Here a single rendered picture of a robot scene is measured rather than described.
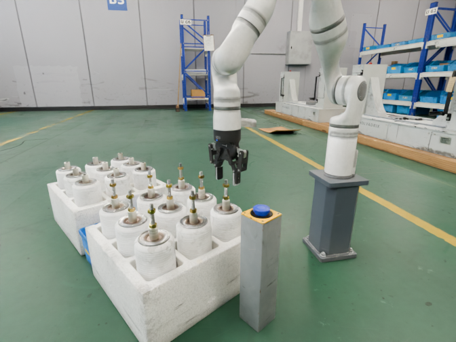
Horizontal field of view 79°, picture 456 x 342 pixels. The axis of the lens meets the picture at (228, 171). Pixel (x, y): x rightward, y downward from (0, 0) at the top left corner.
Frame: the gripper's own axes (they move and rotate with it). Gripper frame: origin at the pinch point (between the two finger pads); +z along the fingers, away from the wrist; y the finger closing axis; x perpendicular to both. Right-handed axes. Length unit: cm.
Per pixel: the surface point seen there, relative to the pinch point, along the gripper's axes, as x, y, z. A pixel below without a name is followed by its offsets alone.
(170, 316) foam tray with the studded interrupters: -25.3, 6.7, 27.2
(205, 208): -1.8, -8.1, 12.0
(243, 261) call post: -8.2, 14.4, 16.4
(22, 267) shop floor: -48, -53, 35
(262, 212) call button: -5.9, 18.0, 2.5
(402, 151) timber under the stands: 215, -9, 32
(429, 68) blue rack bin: 580, -78, -44
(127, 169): -3, -63, 11
